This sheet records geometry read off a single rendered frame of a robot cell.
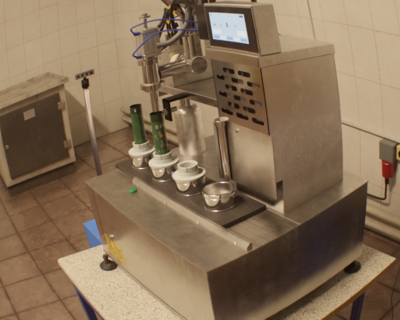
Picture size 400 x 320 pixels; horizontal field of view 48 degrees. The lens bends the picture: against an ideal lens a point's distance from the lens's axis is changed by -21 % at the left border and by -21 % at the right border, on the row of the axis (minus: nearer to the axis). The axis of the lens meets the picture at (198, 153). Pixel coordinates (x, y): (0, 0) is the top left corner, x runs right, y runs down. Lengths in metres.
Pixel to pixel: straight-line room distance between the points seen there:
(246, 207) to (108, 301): 0.48
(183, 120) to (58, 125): 2.82
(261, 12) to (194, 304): 0.61
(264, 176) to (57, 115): 3.20
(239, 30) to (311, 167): 0.34
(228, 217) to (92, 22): 3.97
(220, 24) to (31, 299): 2.10
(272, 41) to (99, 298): 0.81
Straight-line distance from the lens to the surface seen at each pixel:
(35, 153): 4.19
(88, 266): 1.56
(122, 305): 1.36
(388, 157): 2.63
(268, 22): 1.01
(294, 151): 1.10
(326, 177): 1.20
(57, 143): 4.24
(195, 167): 1.22
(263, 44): 1.00
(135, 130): 1.39
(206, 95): 1.28
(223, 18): 1.06
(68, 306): 2.69
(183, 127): 1.46
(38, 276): 3.02
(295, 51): 1.06
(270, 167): 1.08
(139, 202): 1.27
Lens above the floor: 1.56
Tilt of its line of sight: 21 degrees down
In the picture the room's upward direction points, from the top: 8 degrees counter-clockwise
